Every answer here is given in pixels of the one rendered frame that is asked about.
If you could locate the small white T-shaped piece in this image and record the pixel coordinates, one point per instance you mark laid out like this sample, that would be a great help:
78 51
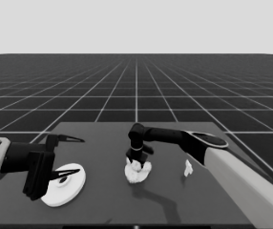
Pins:
188 170

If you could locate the white round carrier with pins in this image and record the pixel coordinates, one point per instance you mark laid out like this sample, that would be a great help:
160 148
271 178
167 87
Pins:
143 177

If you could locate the large thick white disc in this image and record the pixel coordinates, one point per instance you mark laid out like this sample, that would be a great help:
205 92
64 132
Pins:
75 190

